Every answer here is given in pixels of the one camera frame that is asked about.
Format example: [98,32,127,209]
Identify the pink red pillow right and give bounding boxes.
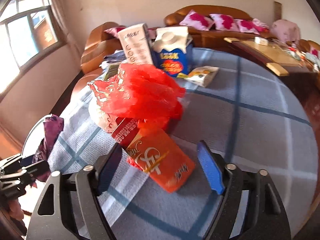
[235,19,260,35]

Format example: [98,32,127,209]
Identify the pink red pillow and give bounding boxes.
[210,14,240,32]
[179,10,214,31]
[235,19,260,35]

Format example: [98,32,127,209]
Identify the red plastic bag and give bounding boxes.
[88,63,185,128]

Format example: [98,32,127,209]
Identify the white tissue box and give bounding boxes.
[254,36,268,46]

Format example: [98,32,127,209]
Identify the orange leather chaise sofa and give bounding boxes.
[71,22,125,99]

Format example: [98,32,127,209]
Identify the standing blue milk carton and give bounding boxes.
[153,26,193,77]

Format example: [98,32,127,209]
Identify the brown leather armchair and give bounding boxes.
[298,39,319,72]

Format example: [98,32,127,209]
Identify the small yellow white packet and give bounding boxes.
[184,66,220,88]

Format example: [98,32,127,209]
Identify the patterned paper sheet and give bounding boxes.
[104,63,120,81]

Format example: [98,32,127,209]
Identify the purple foil wrapper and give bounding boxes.
[31,114,65,183]

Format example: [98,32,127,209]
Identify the brown leather long sofa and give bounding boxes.
[164,4,276,49]

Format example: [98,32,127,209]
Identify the tall white grey carton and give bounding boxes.
[118,23,153,64]

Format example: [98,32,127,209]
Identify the pinkish clear plastic bag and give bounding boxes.
[88,98,118,133]

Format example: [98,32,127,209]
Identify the window with frame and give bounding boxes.
[1,0,63,94]

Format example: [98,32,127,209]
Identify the blue plaid tablecloth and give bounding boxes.
[47,47,318,240]

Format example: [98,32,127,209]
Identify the folded blue plaid cloths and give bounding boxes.
[100,50,126,69]

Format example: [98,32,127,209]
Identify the pink red pillow middle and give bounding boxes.
[210,14,240,32]

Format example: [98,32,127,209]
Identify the pink red pillow left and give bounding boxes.
[179,10,214,31]

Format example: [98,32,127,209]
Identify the pink cloth covered object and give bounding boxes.
[270,19,300,43]

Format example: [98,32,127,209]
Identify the orange red paper box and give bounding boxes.
[112,117,196,193]

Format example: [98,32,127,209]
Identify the wooden coffee table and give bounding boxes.
[224,37,311,76]

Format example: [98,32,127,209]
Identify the pink pillow on chaise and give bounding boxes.
[104,26,126,39]

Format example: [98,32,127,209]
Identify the beige curtain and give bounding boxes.
[50,0,81,59]

